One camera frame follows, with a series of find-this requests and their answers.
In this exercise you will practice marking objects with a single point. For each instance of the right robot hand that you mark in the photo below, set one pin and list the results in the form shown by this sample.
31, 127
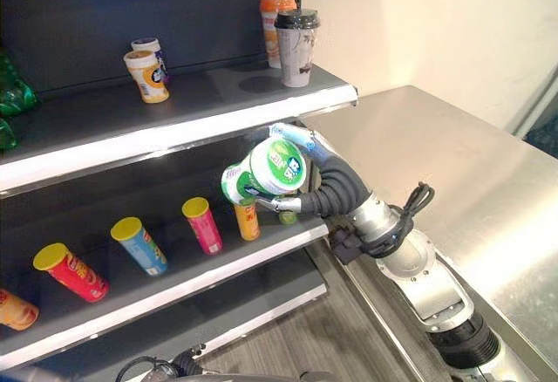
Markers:
331, 186

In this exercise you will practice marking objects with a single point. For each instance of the green white gum jar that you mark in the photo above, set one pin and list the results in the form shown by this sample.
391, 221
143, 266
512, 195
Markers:
266, 172

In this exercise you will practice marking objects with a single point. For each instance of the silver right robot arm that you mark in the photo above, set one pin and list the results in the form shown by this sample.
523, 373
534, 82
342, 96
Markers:
418, 277

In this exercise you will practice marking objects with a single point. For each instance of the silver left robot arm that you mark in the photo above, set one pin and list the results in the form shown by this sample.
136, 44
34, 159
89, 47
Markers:
187, 366

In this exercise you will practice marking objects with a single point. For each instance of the small green lid can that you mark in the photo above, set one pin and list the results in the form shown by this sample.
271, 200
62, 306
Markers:
287, 217

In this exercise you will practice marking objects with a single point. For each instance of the yellow chips can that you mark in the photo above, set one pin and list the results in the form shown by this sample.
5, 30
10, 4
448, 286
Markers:
247, 221

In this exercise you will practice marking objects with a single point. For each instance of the pink chips can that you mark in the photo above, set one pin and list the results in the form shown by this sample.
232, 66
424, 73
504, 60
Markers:
203, 225

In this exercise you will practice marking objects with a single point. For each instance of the black lid paper cup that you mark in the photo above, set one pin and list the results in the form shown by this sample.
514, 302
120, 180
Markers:
297, 48

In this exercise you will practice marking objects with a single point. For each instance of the orange lid milk tea cup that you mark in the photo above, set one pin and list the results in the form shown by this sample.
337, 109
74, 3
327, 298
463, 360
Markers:
275, 29

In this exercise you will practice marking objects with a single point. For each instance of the blue chips can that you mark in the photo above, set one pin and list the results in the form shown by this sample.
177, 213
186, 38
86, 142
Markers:
140, 246

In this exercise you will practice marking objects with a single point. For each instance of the dark grey shelf unit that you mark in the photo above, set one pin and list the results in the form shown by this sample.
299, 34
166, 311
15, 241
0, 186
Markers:
131, 146

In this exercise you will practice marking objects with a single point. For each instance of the yellow gum jar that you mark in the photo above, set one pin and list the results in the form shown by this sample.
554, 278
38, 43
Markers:
147, 77

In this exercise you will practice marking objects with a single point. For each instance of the purple gum jar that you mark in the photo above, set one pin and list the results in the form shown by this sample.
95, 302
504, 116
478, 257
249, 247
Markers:
154, 52

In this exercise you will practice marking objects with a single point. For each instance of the red chips can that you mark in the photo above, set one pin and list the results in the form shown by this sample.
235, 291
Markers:
72, 272

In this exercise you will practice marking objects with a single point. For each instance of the green snack bag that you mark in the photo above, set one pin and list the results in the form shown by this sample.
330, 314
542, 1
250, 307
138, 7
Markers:
11, 94

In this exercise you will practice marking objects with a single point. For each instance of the orange chips can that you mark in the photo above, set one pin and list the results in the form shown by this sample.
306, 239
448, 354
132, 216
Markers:
16, 310

